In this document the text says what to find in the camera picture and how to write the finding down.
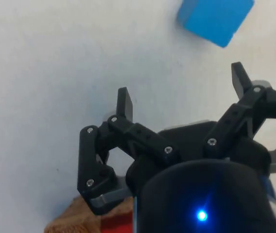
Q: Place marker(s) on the red cube block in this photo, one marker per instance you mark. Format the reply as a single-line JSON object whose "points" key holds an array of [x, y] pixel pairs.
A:
{"points": [[117, 222]]}

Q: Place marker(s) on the wicker basket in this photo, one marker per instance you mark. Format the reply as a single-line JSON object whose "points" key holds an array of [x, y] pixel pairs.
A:
{"points": [[74, 218]]}

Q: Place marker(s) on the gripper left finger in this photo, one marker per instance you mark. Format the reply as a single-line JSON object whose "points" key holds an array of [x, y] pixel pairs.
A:
{"points": [[93, 165]]}

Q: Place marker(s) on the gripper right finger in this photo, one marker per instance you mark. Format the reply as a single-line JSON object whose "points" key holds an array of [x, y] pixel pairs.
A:
{"points": [[235, 116]]}

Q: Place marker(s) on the blue cube block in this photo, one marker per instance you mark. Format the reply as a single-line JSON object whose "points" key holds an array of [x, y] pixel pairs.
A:
{"points": [[213, 19]]}

